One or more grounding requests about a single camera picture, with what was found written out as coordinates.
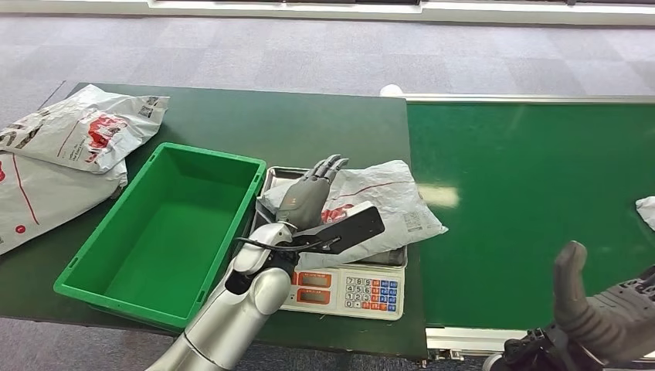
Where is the white mailer with QR codes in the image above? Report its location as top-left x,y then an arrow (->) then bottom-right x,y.
0,83 -> 171,175

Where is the green plastic basket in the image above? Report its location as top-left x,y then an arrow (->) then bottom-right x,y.
53,141 -> 268,332

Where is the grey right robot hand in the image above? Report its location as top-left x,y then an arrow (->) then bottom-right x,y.
551,240 -> 655,362

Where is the white wall ledge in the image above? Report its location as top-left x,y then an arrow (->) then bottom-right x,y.
0,0 -> 655,28

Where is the grey mailer package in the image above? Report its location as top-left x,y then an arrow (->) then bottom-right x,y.
257,159 -> 450,271

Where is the white electronic scale steel tray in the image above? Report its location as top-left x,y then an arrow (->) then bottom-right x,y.
247,165 -> 409,322

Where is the green conveyor belt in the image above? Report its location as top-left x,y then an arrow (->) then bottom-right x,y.
404,94 -> 655,360

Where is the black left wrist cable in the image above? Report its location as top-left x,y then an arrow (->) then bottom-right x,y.
234,236 -> 342,255

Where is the large white mailer package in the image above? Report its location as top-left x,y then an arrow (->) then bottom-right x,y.
0,151 -> 129,257

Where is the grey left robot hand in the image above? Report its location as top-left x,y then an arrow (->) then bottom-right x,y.
275,154 -> 351,233

